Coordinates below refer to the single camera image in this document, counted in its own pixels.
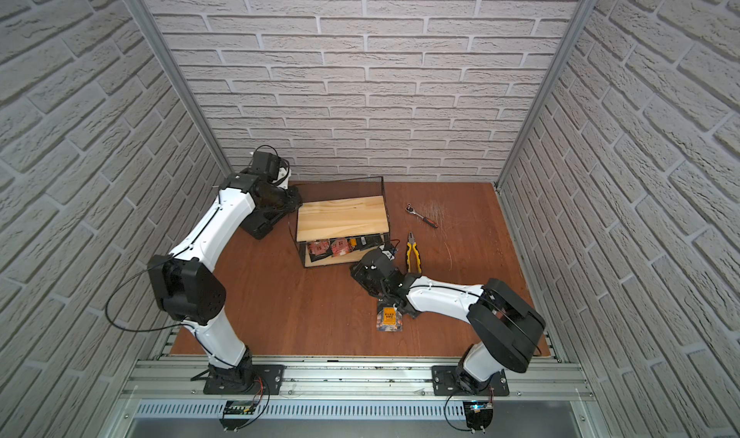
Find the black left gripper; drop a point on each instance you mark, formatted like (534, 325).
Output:
(257, 226)

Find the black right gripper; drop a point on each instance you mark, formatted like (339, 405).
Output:
(359, 273)

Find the orange label tea bag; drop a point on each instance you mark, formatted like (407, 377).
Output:
(389, 319)

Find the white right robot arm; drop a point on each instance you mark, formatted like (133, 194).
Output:
(508, 327)

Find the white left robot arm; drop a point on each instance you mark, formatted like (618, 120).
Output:
(183, 282)

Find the black tea bag lower shelf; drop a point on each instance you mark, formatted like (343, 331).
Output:
(366, 242)

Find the red tea bag lower shelf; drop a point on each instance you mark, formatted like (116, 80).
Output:
(319, 250)

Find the right controller board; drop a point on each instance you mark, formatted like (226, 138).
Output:
(478, 416)

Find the controller board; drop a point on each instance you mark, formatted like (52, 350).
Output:
(239, 414)
(478, 416)

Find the left controller board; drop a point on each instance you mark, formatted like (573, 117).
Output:
(239, 414)

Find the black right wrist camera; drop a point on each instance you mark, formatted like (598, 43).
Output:
(390, 250)

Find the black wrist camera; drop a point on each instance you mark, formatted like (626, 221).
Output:
(268, 166)
(390, 250)

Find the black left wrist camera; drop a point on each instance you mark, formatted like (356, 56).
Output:
(268, 166)

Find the yellow handled pliers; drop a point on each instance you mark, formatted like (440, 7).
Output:
(413, 260)

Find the wooden two-tier wire shelf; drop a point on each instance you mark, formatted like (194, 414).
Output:
(341, 209)

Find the red handled ratchet wrench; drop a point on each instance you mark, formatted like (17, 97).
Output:
(411, 210)

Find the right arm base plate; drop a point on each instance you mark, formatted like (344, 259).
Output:
(449, 380)

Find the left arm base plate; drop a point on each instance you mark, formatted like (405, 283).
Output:
(244, 380)

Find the aluminium mounting rail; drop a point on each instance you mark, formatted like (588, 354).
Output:
(375, 378)

